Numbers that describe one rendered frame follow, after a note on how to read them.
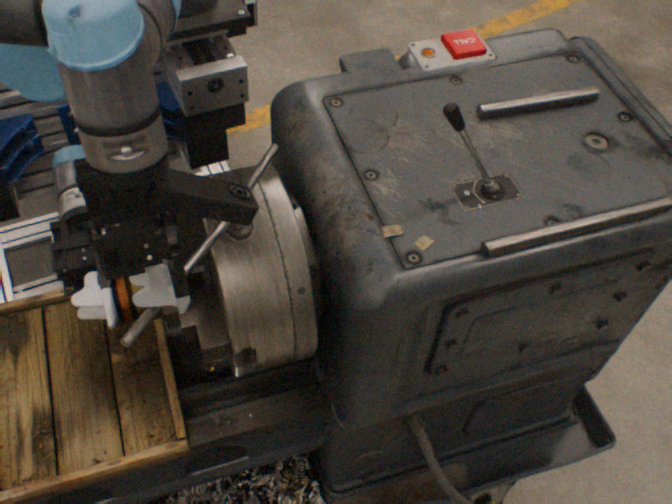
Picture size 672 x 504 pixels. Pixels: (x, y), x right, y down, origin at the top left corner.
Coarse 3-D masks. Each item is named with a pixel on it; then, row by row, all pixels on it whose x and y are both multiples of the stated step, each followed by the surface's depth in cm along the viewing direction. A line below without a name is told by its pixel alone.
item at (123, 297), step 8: (112, 280) 101; (120, 280) 101; (128, 280) 101; (112, 288) 100; (120, 288) 100; (128, 288) 100; (136, 288) 100; (120, 296) 100; (128, 296) 100; (120, 304) 100; (128, 304) 100; (120, 312) 100; (128, 312) 100; (136, 312) 101; (160, 312) 101; (120, 320) 101; (128, 320) 102
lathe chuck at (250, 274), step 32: (256, 192) 97; (256, 224) 94; (224, 256) 92; (256, 256) 92; (224, 288) 91; (256, 288) 92; (224, 320) 99; (256, 320) 94; (288, 320) 95; (256, 352) 97; (288, 352) 100
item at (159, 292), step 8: (160, 264) 72; (152, 272) 72; (160, 272) 72; (168, 272) 72; (152, 280) 72; (160, 280) 73; (144, 288) 73; (152, 288) 73; (160, 288) 74; (168, 288) 74; (136, 296) 73; (144, 296) 74; (152, 296) 74; (160, 296) 74; (168, 296) 75; (136, 304) 74; (144, 304) 74; (152, 304) 75; (160, 304) 75; (168, 304) 76; (176, 304) 75; (184, 304) 76; (184, 312) 78
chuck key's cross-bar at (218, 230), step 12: (264, 156) 90; (264, 168) 90; (252, 180) 88; (216, 228) 85; (204, 240) 83; (204, 252) 83; (192, 264) 81; (144, 312) 76; (156, 312) 76; (144, 324) 75; (132, 336) 73
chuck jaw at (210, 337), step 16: (208, 288) 103; (192, 304) 101; (208, 304) 101; (176, 320) 101; (192, 320) 99; (208, 320) 99; (192, 336) 101; (208, 336) 97; (224, 336) 97; (208, 352) 97; (224, 352) 98; (240, 352) 97
